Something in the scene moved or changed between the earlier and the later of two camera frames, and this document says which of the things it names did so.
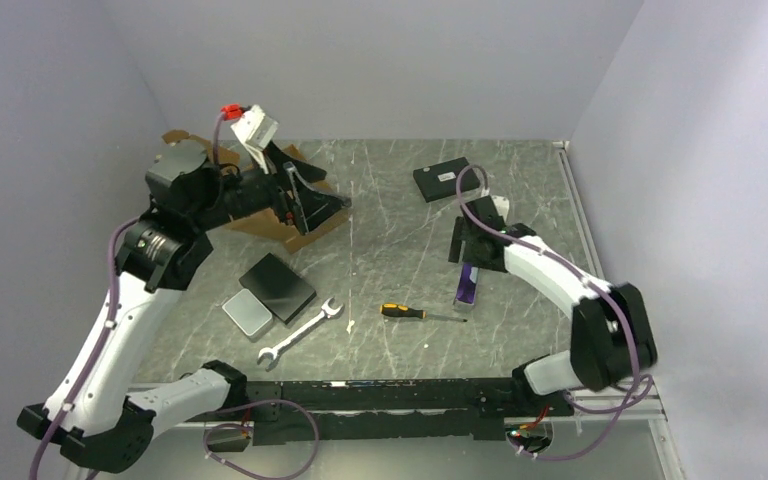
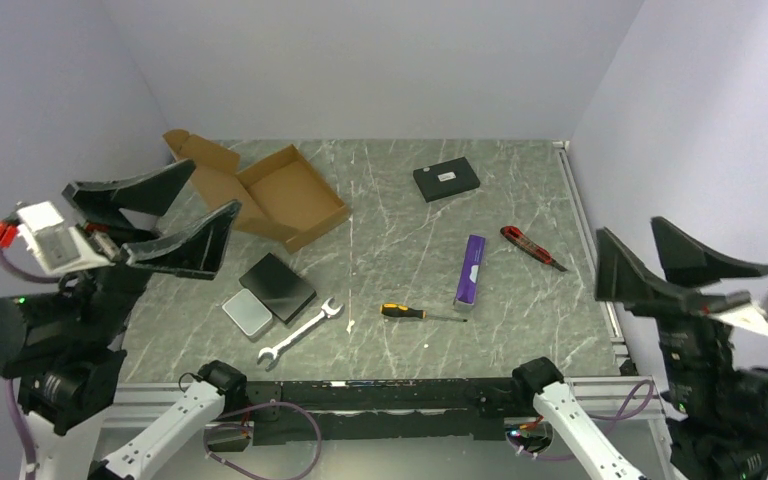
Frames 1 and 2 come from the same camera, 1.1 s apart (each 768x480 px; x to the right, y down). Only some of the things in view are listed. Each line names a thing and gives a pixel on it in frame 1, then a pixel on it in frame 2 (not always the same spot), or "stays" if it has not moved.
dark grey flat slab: (280, 290) stays
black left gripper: (307, 207) -> (196, 246)
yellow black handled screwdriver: (395, 309) stays
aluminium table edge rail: (580, 209) stays
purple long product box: (466, 291) stays
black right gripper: (462, 233) -> (685, 262)
